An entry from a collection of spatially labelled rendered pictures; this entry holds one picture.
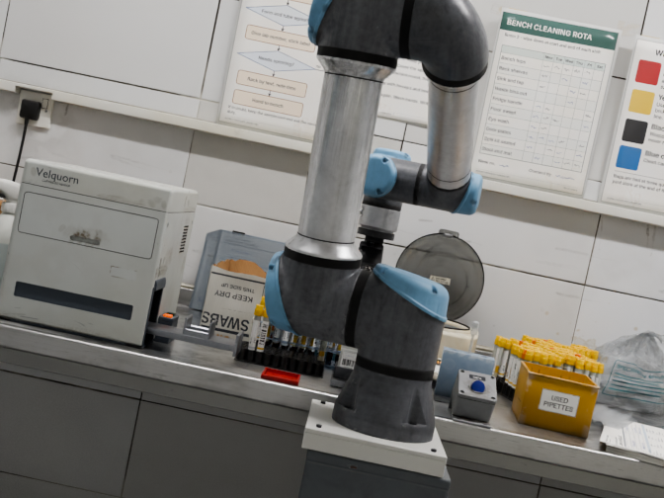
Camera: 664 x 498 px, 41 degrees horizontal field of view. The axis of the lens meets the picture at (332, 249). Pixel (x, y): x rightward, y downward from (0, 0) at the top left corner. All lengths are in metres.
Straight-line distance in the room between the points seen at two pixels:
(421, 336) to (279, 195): 1.06
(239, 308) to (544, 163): 0.86
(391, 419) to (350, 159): 0.37
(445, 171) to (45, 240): 0.73
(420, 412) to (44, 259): 0.78
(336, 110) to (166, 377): 0.62
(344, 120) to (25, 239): 0.71
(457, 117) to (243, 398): 0.65
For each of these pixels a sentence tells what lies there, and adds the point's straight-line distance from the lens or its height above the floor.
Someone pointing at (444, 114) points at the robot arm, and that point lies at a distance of 1.37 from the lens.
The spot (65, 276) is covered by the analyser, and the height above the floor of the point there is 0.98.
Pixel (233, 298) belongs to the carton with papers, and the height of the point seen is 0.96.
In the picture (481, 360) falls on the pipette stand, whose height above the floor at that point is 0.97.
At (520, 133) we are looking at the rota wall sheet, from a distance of 2.28.
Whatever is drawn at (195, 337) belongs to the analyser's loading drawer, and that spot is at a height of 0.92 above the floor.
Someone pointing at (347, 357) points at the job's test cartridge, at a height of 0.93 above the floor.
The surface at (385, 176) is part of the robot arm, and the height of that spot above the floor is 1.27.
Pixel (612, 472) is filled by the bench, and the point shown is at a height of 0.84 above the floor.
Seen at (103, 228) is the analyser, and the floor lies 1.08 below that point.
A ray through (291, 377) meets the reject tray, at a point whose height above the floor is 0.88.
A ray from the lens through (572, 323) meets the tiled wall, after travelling 2.33.
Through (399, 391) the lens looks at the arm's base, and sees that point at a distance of 1.27.
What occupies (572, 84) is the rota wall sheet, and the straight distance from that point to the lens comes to 2.31.
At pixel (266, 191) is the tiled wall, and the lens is 2.26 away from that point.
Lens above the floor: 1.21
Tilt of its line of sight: 3 degrees down
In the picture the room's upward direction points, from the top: 12 degrees clockwise
